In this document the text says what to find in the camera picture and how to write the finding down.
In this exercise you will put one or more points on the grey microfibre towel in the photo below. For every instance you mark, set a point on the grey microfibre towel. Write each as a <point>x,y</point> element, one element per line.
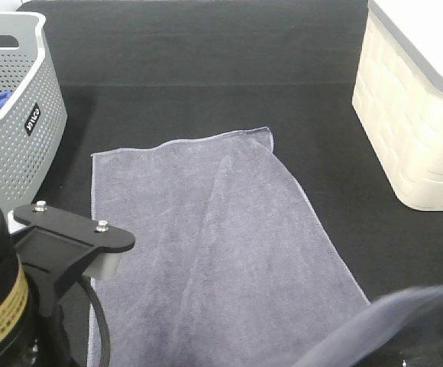
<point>232,267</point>

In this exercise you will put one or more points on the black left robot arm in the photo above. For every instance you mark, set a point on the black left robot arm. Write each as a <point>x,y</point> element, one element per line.
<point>24,336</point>

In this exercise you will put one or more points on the grey perforated laundry basket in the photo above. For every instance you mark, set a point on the grey perforated laundry basket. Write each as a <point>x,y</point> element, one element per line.
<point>33,119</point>

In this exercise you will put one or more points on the white embossed plastic bin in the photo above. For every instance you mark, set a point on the white embossed plastic bin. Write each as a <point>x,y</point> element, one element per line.
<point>398,97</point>

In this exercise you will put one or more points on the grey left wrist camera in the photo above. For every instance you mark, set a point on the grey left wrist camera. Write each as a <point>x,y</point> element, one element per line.
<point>56,240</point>

